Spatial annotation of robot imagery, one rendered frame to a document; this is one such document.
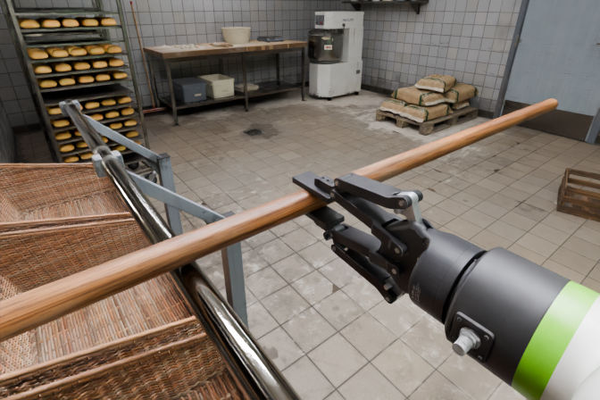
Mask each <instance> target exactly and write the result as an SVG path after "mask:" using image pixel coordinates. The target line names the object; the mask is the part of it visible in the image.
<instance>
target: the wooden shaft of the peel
mask: <svg viewBox="0 0 600 400"><path fill-rule="evenodd" d="M557 106H558V102H557V100H555V99H553V98H550V99H547V100H545V101H542V102H540V103H537V104H533V105H531V106H528V107H525V108H523V109H520V110H518V111H516V112H511V113H508V114H506V115H504V116H501V117H499V118H496V119H493V120H492V121H487V122H484V123H482V124H480V125H477V126H475V127H472V128H469V129H466V130H463V131H460V132H458V133H455V134H453V135H450V136H448V137H443V138H441V139H439V140H436V141H433V142H431V143H428V144H426V145H424V146H419V147H416V148H414V149H412V150H409V151H407V152H404V153H401V154H398V155H395V156H392V157H390V158H387V159H385V160H383V161H380V162H375V163H374V164H371V165H368V166H366V167H363V168H361V169H358V170H356V171H351V172H352V173H355V174H358V175H361V176H364V177H365V178H368V179H373V180H376V181H378V182H383V181H385V180H388V179H391V178H394V177H395V176H397V175H400V174H402V173H405V172H407V171H410V170H412V169H414V168H417V167H419V166H422V165H423V164H425V163H429V162H431V161H434V160H436V159H438V158H440V157H442V156H445V155H447V154H451V153H452V152H455V151H457V150H459V149H462V148H464V147H466V146H469V145H472V144H474V143H476V142H479V141H480V140H482V139H485V138H489V137H491V136H493V135H495V134H497V133H499V132H502V131H504V130H506V129H509V128H512V127H514V126H516V125H519V124H521V123H523V122H525V121H529V120H531V119H533V118H536V117H538V116H539V115H542V114H544V113H548V112H550V111H552V110H554V109H555V108H556V107H557ZM334 202H335V201H334ZM334 202H331V203H329V204H332V203H334ZM326 205H328V204H327V203H325V202H324V201H322V200H320V198H318V197H316V196H314V195H313V194H311V193H309V192H308V191H306V190H304V189H303V190H300V191H298V192H295V193H293V194H291V195H288V196H283V197H281V198H279V199H276V200H274V201H271V202H269V203H266V204H262V205H259V206H257V207H255V208H252V209H249V210H247V211H244V212H241V213H238V214H235V215H232V216H230V217H228V218H225V219H223V220H220V221H216V222H214V223H211V224H208V225H206V226H203V227H201V228H198V229H194V230H191V231H189V232H187V233H184V234H182V235H179V236H176V237H173V238H170V239H167V240H165V241H163V242H160V243H157V244H155V245H152V246H149V247H146V248H143V249H140V250H138V251H136V252H133V253H131V254H126V255H123V256H122V257H119V258H116V259H114V260H111V261H109V262H105V263H102V264H99V265H97V266H95V267H92V268H89V269H87V270H84V271H81V272H78V273H75V274H73V275H70V276H68V277H65V278H63V279H58V280H57V281H54V282H51V283H48V284H46V285H44V286H41V287H37V288H34V289H31V290H30V291H27V292H24V293H22V294H19V295H17V296H13V297H10V298H7V299H5V300H3V301H0V343H2V342H4V341H6V340H8V339H10V338H14V337H16V336H19V335H20V334H22V333H25V332H27V331H30V330H32V329H35V328H37V327H39V326H42V325H44V324H47V323H48V322H50V321H54V320H56V319H59V318H61V317H63V316H65V315H67V314H70V313H73V312H76V311H77V310H80V309H82V308H84V307H87V306H89V305H91V304H94V303H97V302H99V301H101V300H104V299H105V298H107V297H110V296H114V295H116V294H118V293H120V292H122V291H124V290H127V289H129V288H133V287H134V286H137V285H139V284H141V283H144V282H146V281H148V280H150V279H154V278H156V277H158V276H161V275H163V274H164V273H167V272H169V271H173V270H175V269H178V268H179V267H181V266H184V265H186V264H189V263H191V262H194V261H196V260H198V259H201V258H203V257H206V256H207V255H209V254H213V253H215V252H218V251H220V250H222V249H224V248H226V247H229V246H232V245H235V244H236V243H239V242H241V241H243V240H246V239H248V238H251V237H253V236H255V235H258V234H260V233H263V232H264V231H266V230H269V229H272V228H275V227H277V226H279V225H281V224H283V223H286V222H288V221H292V220H293V219H296V218H298V217H300V216H303V215H305V214H307V213H310V212H313V211H315V210H317V209H320V208H322V207H323V206H326Z"/></svg>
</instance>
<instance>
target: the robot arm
mask: <svg viewBox="0 0 600 400"><path fill-rule="evenodd" d="M292 181H293V183H295V184H297V185H298V186H299V187H300V188H303V189H304V190H306V191H308V192H309V193H311V194H313V195H314V196H316V197H318V198H320V200H322V201H324V202H325V203H327V204H329V203H331V202H334V201H335V202H336V203H338V204H339V205H341V206H342V207H343V208H345V209H346V210H347V211H348V212H350V213H351V214H352V215H353V216H354V217H356V218H357V219H358V220H359V221H361V222H362V223H364V224H365V225H366V226H367V227H369V228H370V229H371V234H372V235H371V234H368V233H366V232H364V231H361V230H359V229H357V228H354V227H352V226H350V225H348V224H345V223H342V224H340V223H341V222H343V221H345V216H344V215H342V214H340V213H339V212H336V211H334V210H333V209H331V208H329V207H328V206H327V205H326V206H323V207H322V208H320V209H317V210H315V211H313V212H309V213H307V214H305V216H307V217H308V218H310V219H311V220H313V221H314V223H315V224H316V225H317V226H319V227H320V228H322V229H324V230H325V232H324V233H323V236H324V238H325V240H326V241H327V240H329V239H333V244H332V245H331V250H332V251H333V252H334V253H335V254H336V255H337V256H339V257H340V258H341V259H342V260H343V261H344V262H346V263H347V264H348V265H349V266H351V267H352V268H353V269H354V270H355V271H357V272H358V273H359V274H360V275H361V276H363V277H364V278H365V279H366V280H368V281H369V282H370V283H371V284H372V285H373V286H374V287H375V288H376V289H377V290H378V291H379V292H380V293H381V295H382V296H383V297H384V299H385V300H386V301H387V302H388V303H389V304H392V303H394V302H395V301H396V300H397V299H399V298H400V297H401V296H403V295H404V294H409V297H410V299H411V301H412V302H413V303H414V304H415V305H417V306H418V307H420V308H421V309H422V310H423V311H424V312H426V313H427V314H429V315H430V316H432V317H433V318H434V319H436V320H437V321H439V322H440V323H442V324H443V325H445V333H446V339H447V340H448V341H450V342H451V343H452V348H453V350H454V352H455V353H456V354H458V355H460V356H464V355H465V354H467V355H468V356H470V357H471V358H472V359H474V360H475V361H476V362H478V363H479V364H481V365H482V366H483V367H485V368H486V369H487V370H489V371H491V372H492V373H493V374H495V375H496V376H497V377H498V378H499V379H501V380H502V381H503V382H505V383H506V384H507V385H509V386H510V387H512V388H513V389H514V390H516V391H517V392H518V393H520V394H521V395H522V396H524V397H525V398H527V399H528V400H600V294H599V293H597V292H595V291H593V290H591V289H589V288H587V287H584V286H582V285H580V284H579V283H576V282H574V281H572V280H570V279H567V278H565V277H564V276H561V275H559V274H557V273H555V272H553V271H550V270H548V269H547V268H545V267H543V266H540V265H538V264H536V263H534V262H532V261H530V260H528V259H526V258H524V257H521V256H519V255H517V254H515V253H513V252H511V251H509V250H507V249H505V248H503V247H501V246H498V247H495V248H492V249H490V250H488V251H487V250H485V249H483V248H481V247H479V246H476V245H474V244H472V243H471V242H469V241H467V240H465V239H463V238H461V237H458V236H456V235H455V234H451V233H447V232H444V231H440V230H438V229H436V228H435V227H433V226H432V225H431V223H430V222H429V221H428V220H426V219H425V218H422V217H421V211H420V207H419V204H418V203H419V202H420V201H421V200H422V199H423V194H422V192H421V191H420V190H418V189H409V190H402V189H399V188H396V187H391V186H389V185H386V184H383V183H381V182H378V181H376V180H373V179H368V178H365V177H364V176H361V175H358V174H355V173H352V172H350V173H347V174H346V175H343V176H340V177H338V178H335V179H331V178H329V177H327V176H321V177H320V176H318V175H316V174H314V173H313V172H311V171H307V172H304V173H301V174H298V175H295V176H294V177H292ZM379 205H380V206H383V207H385V208H388V209H394V213H389V212H386V211H385V210H383V209H382V208H381V207H379ZM395 213H396V214H399V213H400V214H402V215H404V216H405V217H406V218H407V219H406V220H403V219H402V218H400V217H399V216H397V215H396V214H395ZM374 236H375V237H374ZM345 248H348V249H347V250H345Z"/></svg>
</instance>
